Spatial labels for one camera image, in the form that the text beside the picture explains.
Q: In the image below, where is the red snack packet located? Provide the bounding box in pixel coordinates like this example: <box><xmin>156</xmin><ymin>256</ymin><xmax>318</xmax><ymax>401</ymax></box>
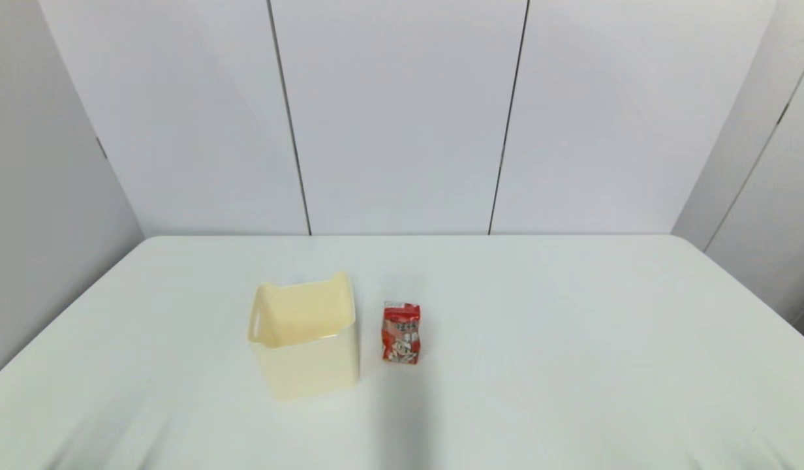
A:
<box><xmin>381</xmin><ymin>301</ymin><xmax>422</xmax><ymax>365</ymax></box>

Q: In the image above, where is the cream plastic bin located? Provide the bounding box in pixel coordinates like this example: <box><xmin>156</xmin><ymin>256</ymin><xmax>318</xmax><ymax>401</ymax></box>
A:
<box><xmin>247</xmin><ymin>272</ymin><xmax>361</xmax><ymax>403</ymax></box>

